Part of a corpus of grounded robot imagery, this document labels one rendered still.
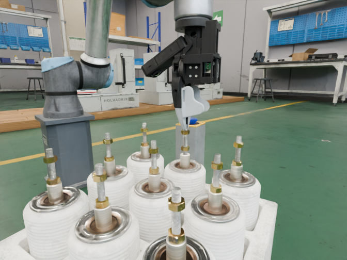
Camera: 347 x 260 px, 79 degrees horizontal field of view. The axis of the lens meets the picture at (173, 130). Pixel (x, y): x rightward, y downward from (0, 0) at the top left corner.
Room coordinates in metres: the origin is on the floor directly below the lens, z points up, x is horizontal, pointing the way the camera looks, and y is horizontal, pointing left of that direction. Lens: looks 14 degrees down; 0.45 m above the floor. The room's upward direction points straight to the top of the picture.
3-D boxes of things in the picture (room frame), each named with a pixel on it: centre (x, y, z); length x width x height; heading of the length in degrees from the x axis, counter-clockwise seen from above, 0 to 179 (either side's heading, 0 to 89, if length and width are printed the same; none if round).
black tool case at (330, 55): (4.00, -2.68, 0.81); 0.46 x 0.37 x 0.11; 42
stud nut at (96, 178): (0.26, 0.10, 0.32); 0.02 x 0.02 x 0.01; 81
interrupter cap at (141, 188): (0.36, 0.04, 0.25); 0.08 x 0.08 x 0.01
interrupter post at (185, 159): (0.46, -0.03, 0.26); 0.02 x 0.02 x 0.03
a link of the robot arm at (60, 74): (0.88, 0.45, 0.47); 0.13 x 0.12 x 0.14; 128
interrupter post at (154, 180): (0.36, 0.04, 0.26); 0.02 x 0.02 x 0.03
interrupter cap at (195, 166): (0.46, -0.03, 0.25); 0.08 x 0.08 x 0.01
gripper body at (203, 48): (0.45, -0.05, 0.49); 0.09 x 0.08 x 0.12; 66
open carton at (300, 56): (4.33, -2.50, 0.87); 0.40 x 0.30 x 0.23; 28
